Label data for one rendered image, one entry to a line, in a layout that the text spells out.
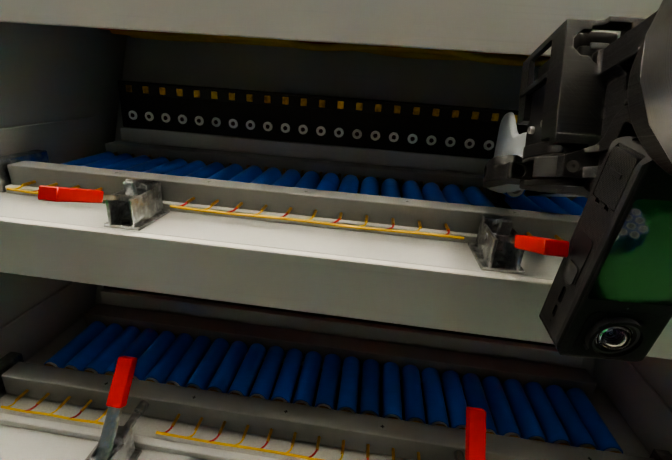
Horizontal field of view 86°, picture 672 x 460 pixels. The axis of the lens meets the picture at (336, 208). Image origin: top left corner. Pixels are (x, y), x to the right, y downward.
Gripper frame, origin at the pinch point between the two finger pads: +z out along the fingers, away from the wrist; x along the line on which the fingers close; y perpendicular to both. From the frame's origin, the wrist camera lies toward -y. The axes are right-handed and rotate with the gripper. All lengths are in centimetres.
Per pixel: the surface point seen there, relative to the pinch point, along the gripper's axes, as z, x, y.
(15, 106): -1.7, 45.7, 3.1
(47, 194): -14.1, 29.7, -4.2
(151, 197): -6.1, 28.7, -3.9
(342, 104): 6.8, 16.2, 8.1
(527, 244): -12.2, 3.6, -4.1
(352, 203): -3.9, 13.5, -2.7
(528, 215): -3.5, 0.1, -2.3
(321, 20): -7.0, 16.9, 9.9
